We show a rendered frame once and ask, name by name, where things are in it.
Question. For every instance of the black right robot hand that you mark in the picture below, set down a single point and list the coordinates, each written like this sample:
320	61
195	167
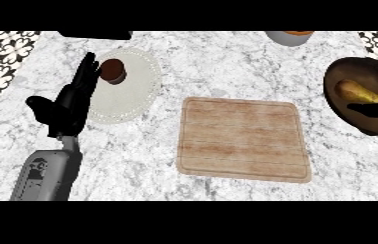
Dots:
366	109

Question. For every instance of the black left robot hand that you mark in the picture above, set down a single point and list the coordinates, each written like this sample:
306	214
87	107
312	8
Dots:
71	104

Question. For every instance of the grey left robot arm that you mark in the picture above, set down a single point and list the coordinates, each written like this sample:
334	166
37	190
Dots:
46	174

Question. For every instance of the yellow-brown pear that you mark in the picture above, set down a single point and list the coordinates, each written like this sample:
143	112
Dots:
354	91

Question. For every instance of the dark brown pan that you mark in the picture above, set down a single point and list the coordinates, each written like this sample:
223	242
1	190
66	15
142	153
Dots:
344	71

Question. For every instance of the wooden cutting board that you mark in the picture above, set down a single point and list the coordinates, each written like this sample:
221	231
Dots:
244	139

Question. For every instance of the round white placemat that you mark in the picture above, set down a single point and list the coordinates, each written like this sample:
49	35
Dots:
130	94

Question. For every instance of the brown cupcake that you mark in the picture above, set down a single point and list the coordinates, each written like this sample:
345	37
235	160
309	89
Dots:
112	71

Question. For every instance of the black appliance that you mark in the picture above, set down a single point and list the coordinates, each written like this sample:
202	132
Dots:
96	34

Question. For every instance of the grey round pot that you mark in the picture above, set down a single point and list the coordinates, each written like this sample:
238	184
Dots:
289	39

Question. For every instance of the orange round item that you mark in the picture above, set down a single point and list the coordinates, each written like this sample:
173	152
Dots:
297	32

